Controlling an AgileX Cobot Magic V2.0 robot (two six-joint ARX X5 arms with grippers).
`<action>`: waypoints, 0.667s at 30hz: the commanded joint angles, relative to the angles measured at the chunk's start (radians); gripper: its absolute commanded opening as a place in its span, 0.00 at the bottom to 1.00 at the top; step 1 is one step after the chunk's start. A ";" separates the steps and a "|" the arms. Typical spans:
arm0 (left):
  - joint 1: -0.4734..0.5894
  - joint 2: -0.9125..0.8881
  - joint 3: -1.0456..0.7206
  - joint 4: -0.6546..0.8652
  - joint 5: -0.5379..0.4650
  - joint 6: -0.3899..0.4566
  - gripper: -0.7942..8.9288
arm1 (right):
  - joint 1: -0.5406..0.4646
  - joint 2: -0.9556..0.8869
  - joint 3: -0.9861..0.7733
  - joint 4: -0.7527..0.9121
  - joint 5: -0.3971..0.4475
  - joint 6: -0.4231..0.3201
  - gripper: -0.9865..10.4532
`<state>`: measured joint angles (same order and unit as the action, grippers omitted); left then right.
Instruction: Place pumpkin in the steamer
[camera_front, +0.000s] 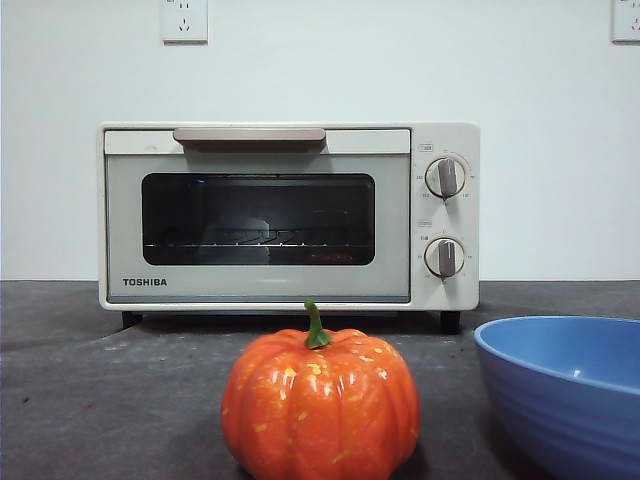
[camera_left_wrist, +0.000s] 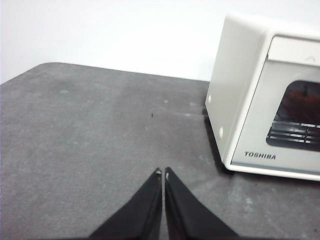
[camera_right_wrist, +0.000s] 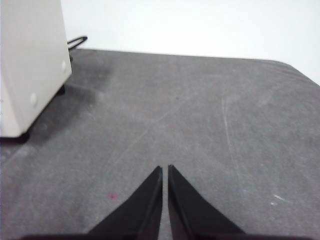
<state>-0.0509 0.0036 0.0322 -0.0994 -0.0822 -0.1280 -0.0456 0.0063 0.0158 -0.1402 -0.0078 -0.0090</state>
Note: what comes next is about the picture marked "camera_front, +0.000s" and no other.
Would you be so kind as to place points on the orange toy pumpkin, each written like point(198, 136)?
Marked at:
point(320, 400)

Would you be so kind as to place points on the blue ribbed bowl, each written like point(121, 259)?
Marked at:
point(560, 420)

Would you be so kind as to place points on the beige timer knob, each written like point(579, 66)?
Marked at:
point(445, 257)

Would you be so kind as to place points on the beige temperature knob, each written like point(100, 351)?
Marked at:
point(446, 177)

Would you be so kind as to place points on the cream Toshiba toaster oven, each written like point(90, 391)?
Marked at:
point(472, 225)

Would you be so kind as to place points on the white wall socket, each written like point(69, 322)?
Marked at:
point(184, 25)
point(627, 22)

